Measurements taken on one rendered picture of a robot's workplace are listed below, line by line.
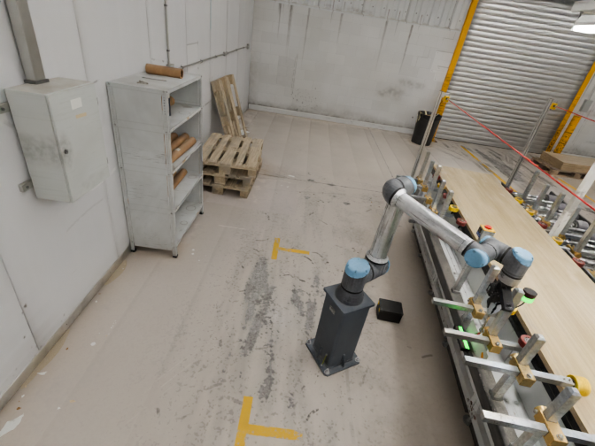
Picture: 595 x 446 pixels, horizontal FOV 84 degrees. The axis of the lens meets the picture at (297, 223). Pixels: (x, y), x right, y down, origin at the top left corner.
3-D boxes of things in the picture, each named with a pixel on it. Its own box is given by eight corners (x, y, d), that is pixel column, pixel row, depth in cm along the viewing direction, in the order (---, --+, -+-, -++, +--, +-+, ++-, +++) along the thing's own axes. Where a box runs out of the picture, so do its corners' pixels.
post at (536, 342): (489, 403, 163) (538, 338, 138) (486, 396, 166) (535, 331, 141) (496, 404, 163) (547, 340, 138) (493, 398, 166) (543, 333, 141)
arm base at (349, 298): (345, 309, 213) (349, 297, 208) (329, 289, 227) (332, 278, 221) (368, 302, 221) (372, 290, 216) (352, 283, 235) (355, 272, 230)
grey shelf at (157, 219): (130, 251, 322) (104, 81, 242) (166, 207, 399) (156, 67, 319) (176, 257, 323) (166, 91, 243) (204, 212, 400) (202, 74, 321)
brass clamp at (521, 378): (517, 384, 144) (523, 377, 141) (505, 358, 155) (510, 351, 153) (532, 388, 143) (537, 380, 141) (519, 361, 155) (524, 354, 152)
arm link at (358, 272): (336, 281, 219) (342, 260, 210) (353, 272, 229) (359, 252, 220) (352, 296, 210) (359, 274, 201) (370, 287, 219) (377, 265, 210)
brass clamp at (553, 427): (545, 447, 122) (552, 440, 120) (529, 411, 134) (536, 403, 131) (562, 450, 122) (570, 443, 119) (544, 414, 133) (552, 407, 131)
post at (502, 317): (475, 355, 182) (518, 290, 158) (474, 349, 185) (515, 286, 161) (482, 357, 182) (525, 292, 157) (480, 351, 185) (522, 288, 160)
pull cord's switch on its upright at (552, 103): (504, 196, 390) (554, 99, 333) (498, 191, 403) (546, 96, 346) (511, 198, 390) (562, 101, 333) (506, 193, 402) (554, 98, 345)
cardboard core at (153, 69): (144, 64, 283) (180, 69, 284) (149, 63, 290) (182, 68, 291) (145, 73, 287) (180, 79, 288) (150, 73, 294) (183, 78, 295)
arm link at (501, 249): (479, 237, 157) (505, 251, 149) (490, 232, 163) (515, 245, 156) (471, 253, 162) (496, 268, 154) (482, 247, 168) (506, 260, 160)
